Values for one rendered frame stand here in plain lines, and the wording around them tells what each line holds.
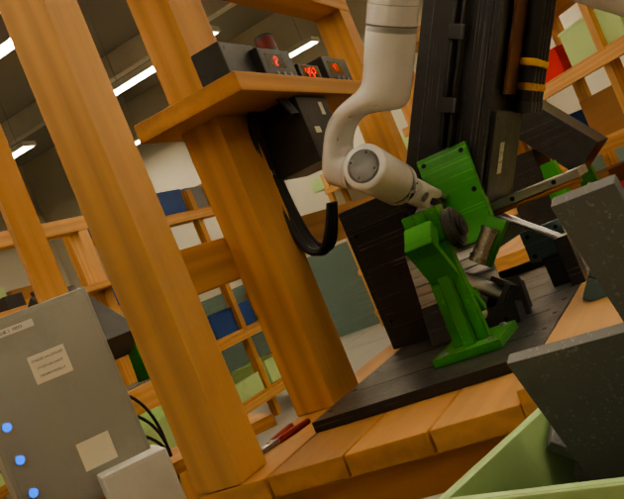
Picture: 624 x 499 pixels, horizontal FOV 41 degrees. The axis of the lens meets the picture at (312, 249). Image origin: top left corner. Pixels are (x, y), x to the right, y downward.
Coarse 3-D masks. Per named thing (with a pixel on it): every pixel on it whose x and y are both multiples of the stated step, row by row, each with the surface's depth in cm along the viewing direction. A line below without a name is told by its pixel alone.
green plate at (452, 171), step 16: (464, 144) 176; (432, 160) 179; (448, 160) 178; (464, 160) 176; (432, 176) 179; (448, 176) 177; (464, 176) 176; (448, 192) 177; (464, 192) 175; (480, 192) 173; (464, 208) 175; (480, 208) 173; (480, 224) 173
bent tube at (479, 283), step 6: (444, 198) 176; (420, 210) 176; (468, 276) 170; (474, 276) 170; (468, 282) 169; (474, 282) 169; (480, 282) 168; (486, 282) 168; (492, 282) 168; (480, 288) 168; (486, 288) 167; (492, 288) 167; (498, 288) 166; (486, 294) 168; (492, 294) 167; (498, 294) 166
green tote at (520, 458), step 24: (528, 432) 72; (504, 456) 69; (528, 456) 71; (552, 456) 74; (480, 480) 66; (504, 480) 68; (528, 480) 70; (552, 480) 72; (576, 480) 75; (600, 480) 54
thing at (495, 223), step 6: (486, 216) 172; (492, 216) 171; (486, 222) 172; (492, 222) 171; (498, 222) 171; (504, 222) 170; (492, 228) 171; (498, 228) 171; (504, 228) 170; (498, 234) 170; (498, 240) 170; (492, 246) 171; (498, 246) 171; (492, 252) 171; (492, 258) 171; (486, 264) 171; (492, 264) 172
